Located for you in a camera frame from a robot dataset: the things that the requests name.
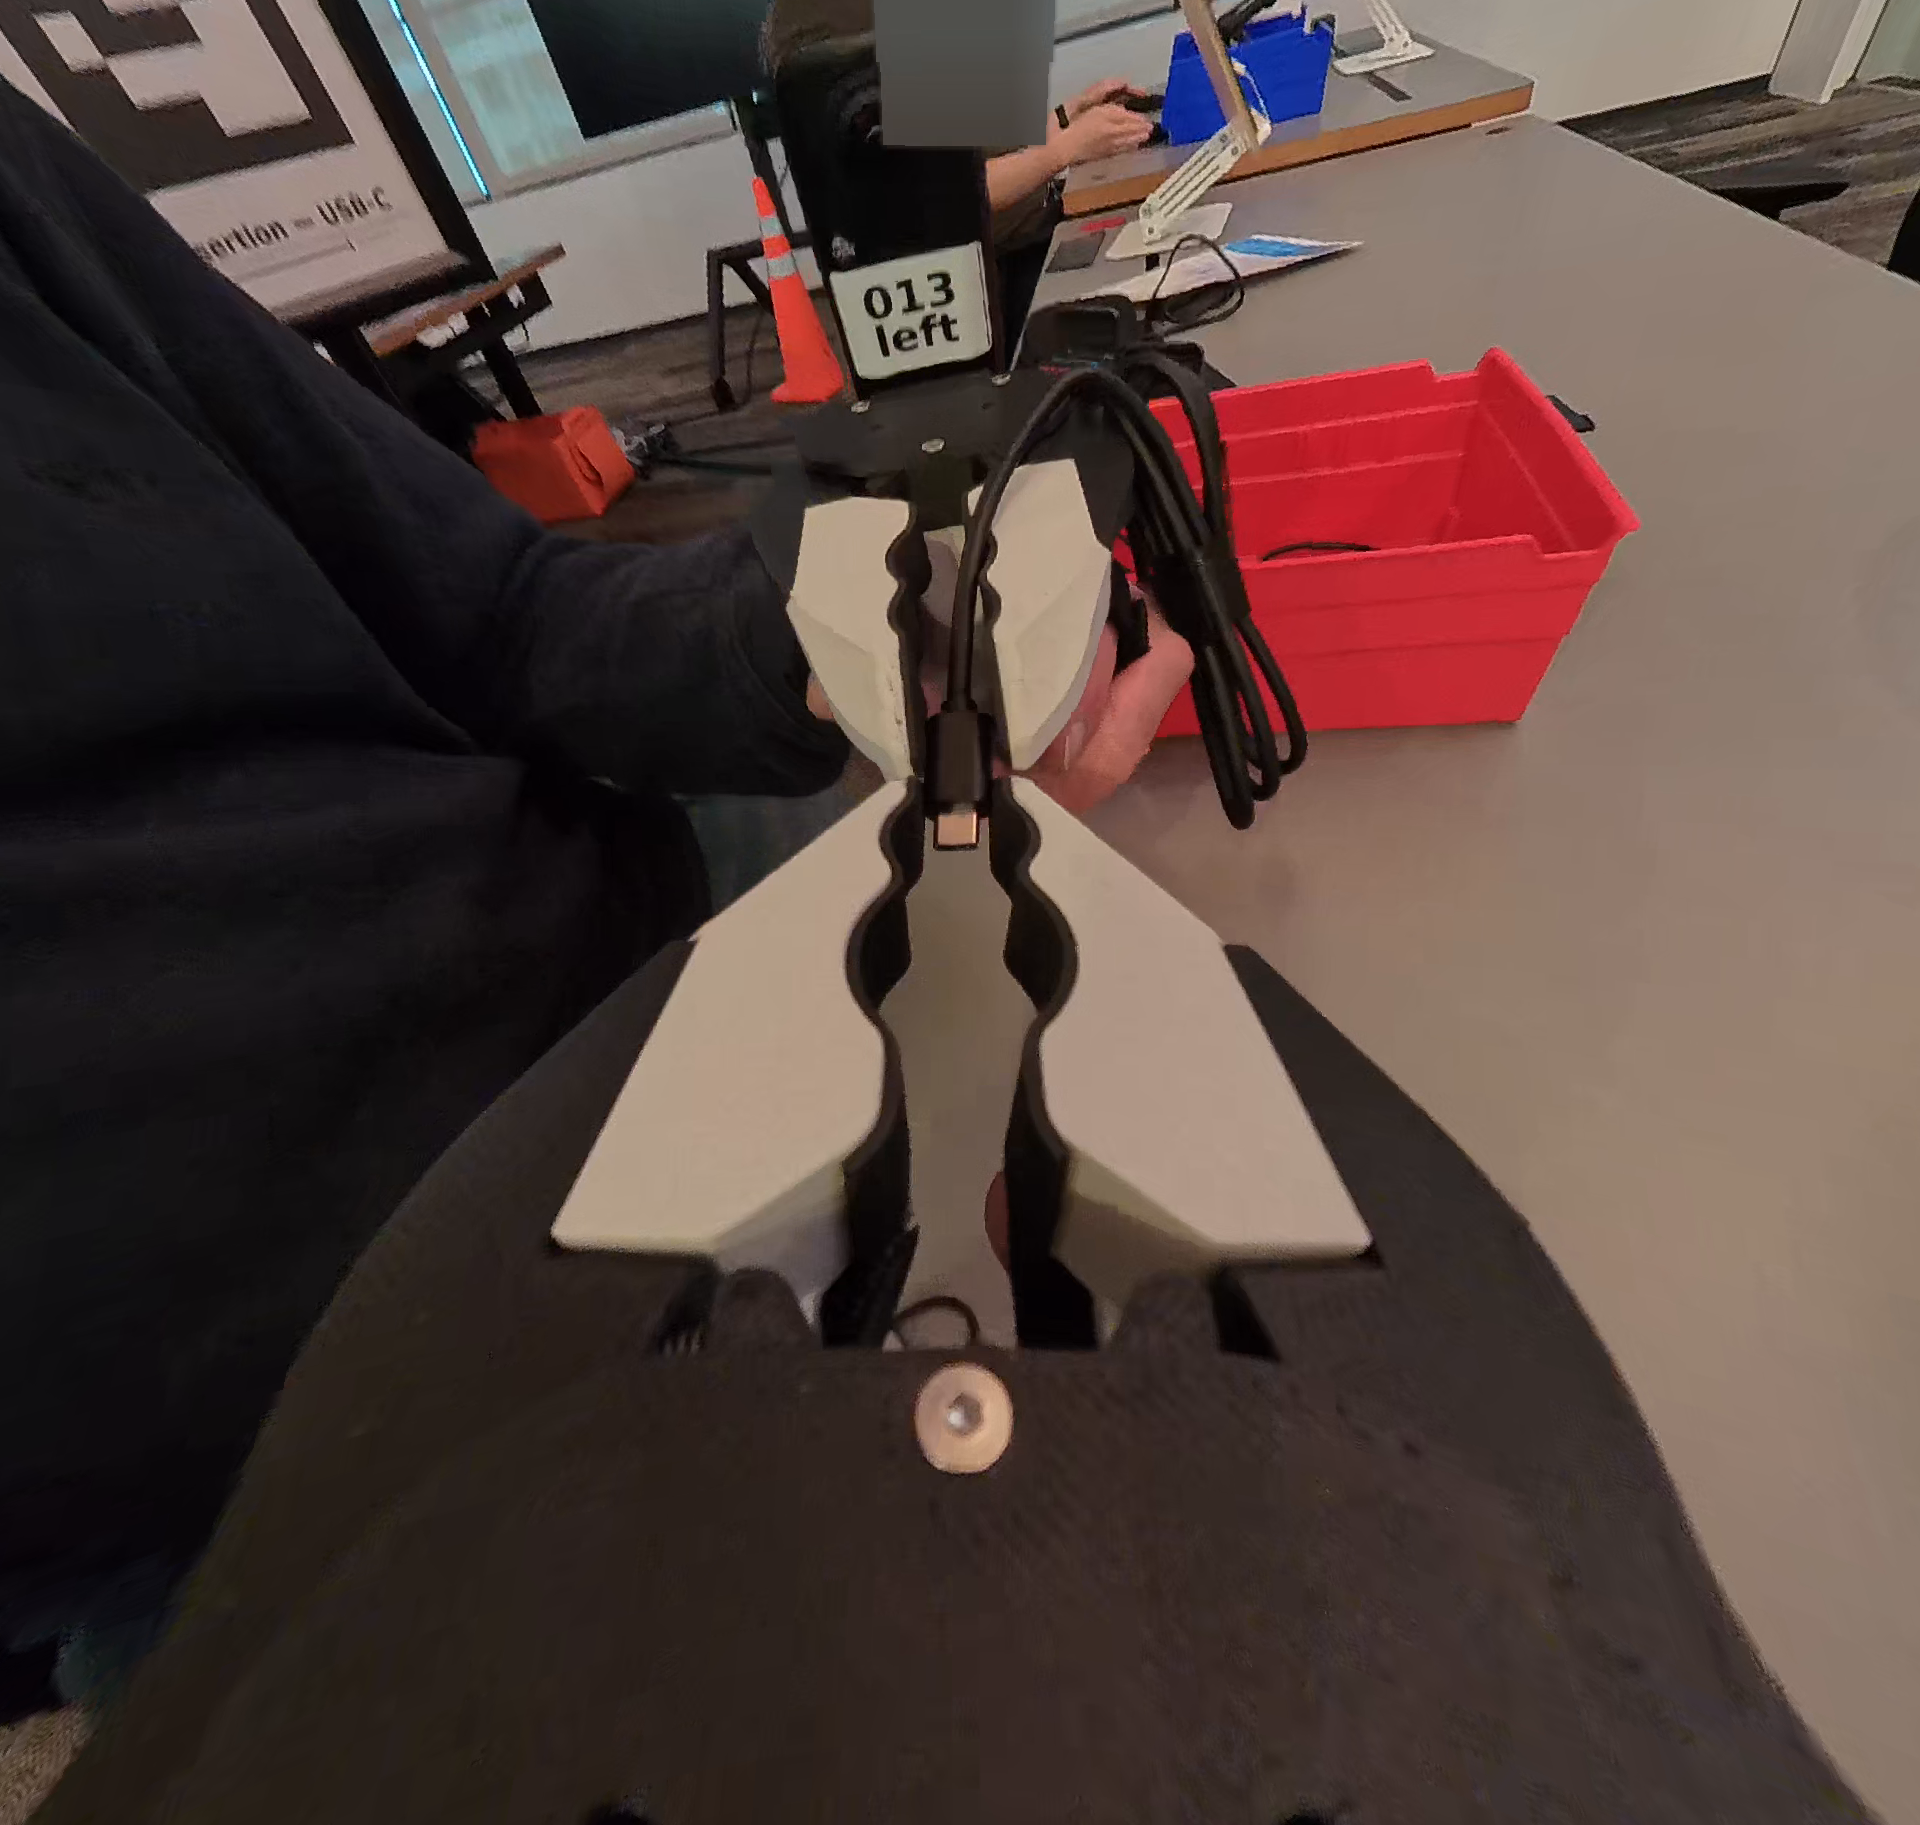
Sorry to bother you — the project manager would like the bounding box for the orange traffic cone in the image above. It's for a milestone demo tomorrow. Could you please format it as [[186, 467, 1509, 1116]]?
[[743, 176, 858, 408]]

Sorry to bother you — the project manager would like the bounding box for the person's left hand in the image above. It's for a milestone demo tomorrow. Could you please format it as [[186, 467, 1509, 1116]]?
[[1036, 634, 1201, 813]]

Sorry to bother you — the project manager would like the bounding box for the small wooden table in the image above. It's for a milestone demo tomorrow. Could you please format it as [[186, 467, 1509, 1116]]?
[[286, 242, 572, 423]]

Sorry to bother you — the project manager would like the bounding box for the red plastic bin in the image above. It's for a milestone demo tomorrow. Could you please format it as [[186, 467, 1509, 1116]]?
[[1133, 351, 1644, 740]]

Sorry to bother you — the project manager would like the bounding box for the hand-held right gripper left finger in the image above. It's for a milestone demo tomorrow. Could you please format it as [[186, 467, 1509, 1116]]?
[[555, 783, 917, 1275]]

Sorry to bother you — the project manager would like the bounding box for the thick smooth black cable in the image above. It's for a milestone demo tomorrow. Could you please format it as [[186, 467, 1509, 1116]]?
[[915, 356, 1314, 837]]

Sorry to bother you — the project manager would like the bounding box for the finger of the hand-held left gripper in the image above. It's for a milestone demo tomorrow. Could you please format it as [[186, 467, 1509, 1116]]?
[[975, 460, 1121, 776], [790, 496, 931, 783]]

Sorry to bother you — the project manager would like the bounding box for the printed sign board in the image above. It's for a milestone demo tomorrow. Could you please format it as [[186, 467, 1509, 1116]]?
[[0, 0, 497, 313]]

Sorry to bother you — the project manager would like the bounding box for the red floor container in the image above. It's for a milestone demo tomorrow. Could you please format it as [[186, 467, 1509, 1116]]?
[[472, 407, 638, 524]]

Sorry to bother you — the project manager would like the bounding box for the person's left forearm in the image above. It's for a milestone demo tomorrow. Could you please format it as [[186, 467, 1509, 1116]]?
[[359, 417, 858, 806]]

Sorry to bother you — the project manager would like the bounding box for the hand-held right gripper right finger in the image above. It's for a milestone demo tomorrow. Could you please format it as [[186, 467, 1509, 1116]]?
[[1011, 791, 1374, 1281]]

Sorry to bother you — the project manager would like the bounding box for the wooden beam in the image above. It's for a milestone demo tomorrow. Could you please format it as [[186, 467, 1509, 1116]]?
[[1049, 40, 1538, 222]]

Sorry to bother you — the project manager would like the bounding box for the blue box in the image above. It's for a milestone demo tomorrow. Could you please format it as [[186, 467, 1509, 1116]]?
[[1164, 9, 1339, 146]]

